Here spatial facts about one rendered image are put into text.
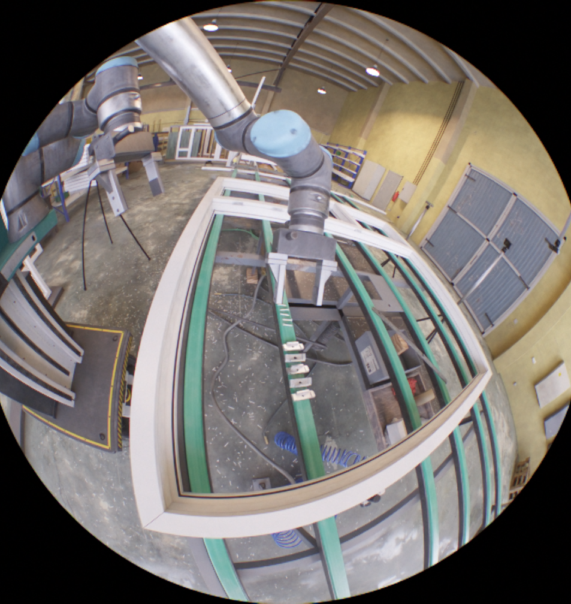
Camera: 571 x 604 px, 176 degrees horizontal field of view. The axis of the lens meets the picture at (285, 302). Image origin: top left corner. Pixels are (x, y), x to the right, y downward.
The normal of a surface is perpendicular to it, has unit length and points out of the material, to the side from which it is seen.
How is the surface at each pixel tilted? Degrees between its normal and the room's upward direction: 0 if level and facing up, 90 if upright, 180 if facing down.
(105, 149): 84
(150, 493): 0
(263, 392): 0
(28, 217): 70
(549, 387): 90
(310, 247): 52
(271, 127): 65
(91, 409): 0
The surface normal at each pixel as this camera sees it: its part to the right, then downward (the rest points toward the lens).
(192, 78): -0.01, 0.99
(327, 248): 0.32, 0.22
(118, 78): 0.73, 0.39
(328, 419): 0.28, -0.64
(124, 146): 0.99, -0.14
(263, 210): 0.16, 0.77
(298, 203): -0.55, 0.11
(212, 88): 0.27, 0.94
